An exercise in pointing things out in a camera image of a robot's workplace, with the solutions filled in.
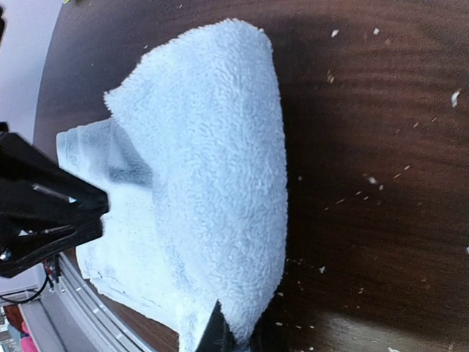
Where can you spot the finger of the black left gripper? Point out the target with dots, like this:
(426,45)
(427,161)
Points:
(28,237)
(33,187)

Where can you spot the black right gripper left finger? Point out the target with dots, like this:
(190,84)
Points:
(217,336)

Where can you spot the light blue towel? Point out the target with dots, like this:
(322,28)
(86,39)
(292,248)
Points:
(193,161)

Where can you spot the aluminium front rail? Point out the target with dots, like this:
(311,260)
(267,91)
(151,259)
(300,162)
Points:
(73,318)

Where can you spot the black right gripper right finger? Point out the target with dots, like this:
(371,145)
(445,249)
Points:
(262,338)

